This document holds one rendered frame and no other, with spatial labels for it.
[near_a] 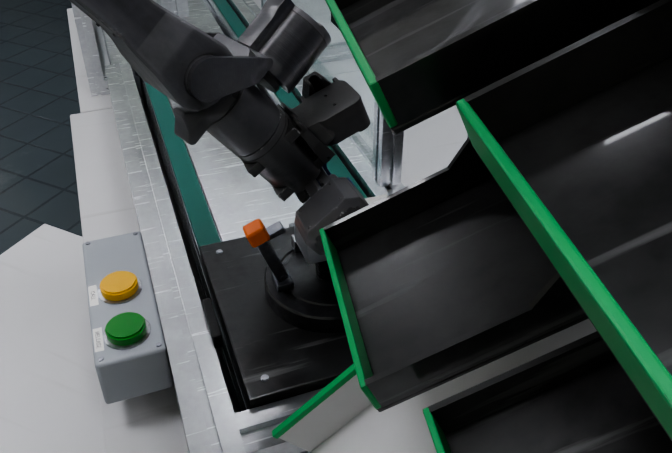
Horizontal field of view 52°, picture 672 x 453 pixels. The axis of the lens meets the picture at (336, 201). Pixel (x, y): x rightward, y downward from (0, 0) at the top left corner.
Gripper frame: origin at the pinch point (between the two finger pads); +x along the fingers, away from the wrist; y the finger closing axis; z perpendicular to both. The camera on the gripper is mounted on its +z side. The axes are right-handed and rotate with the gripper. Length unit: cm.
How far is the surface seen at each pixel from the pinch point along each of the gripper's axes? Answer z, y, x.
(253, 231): -7.5, -0.6, -4.7
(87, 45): -23, 82, -4
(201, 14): -6, 105, 17
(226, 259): -14.9, 8.5, 2.3
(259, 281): -12.9, 3.5, 3.9
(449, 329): 4.1, -30.9, -13.4
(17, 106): -113, 272, 49
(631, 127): 14.6, -38.5, -25.2
